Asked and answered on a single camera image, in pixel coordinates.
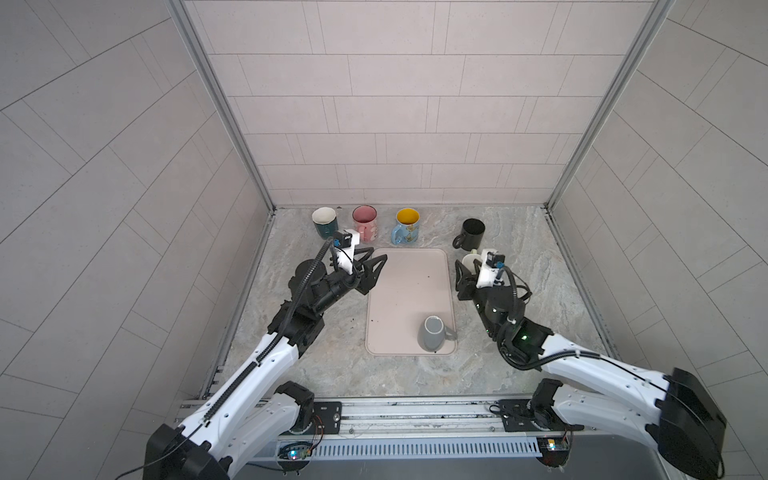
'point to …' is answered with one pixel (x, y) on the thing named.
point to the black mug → (472, 233)
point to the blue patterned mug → (406, 230)
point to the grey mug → (433, 333)
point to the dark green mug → (325, 221)
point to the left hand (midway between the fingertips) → (385, 253)
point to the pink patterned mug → (365, 221)
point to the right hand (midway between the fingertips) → (462, 261)
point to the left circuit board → (299, 450)
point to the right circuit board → (555, 451)
